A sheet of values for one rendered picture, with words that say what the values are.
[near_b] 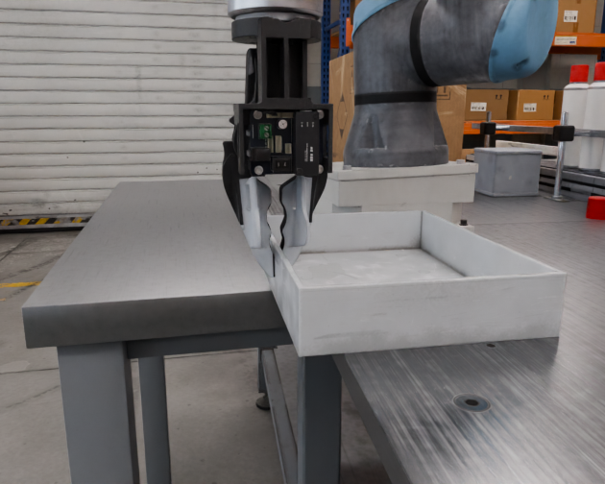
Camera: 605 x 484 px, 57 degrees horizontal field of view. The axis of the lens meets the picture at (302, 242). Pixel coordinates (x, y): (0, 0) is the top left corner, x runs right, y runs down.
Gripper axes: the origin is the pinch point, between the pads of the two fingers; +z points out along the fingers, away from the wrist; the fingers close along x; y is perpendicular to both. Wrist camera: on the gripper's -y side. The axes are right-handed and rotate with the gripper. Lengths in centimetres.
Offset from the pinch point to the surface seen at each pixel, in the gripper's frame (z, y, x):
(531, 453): 3.4, 26.6, 9.2
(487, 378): 3.4, 18.8, 11.0
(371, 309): 0.2, 13.5, 4.9
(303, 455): 37.8, -25.3, 7.4
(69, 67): -47, -442, -105
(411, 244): 2.4, -13.2, 18.3
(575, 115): -12, -55, 68
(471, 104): -19, -393, 217
